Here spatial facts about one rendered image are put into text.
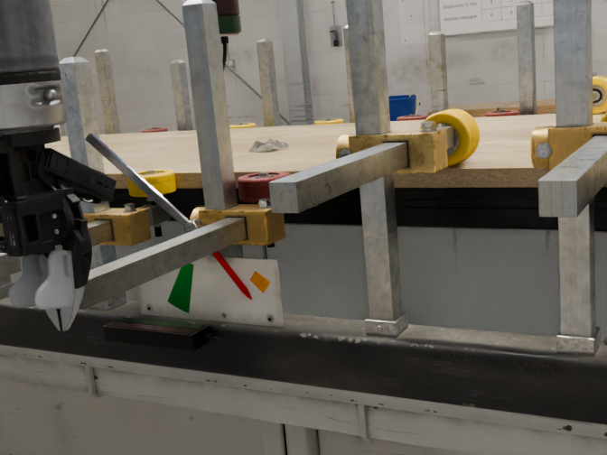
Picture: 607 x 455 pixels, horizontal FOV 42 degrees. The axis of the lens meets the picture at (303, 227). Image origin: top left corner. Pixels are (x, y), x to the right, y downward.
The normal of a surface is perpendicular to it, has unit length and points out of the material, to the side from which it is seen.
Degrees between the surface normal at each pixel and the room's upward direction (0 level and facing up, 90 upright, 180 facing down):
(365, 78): 90
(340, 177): 90
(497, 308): 90
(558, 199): 90
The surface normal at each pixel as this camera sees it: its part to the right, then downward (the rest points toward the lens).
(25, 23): 0.66, 0.10
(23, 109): 0.44, 0.15
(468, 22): -0.43, 0.22
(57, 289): 0.88, 0.07
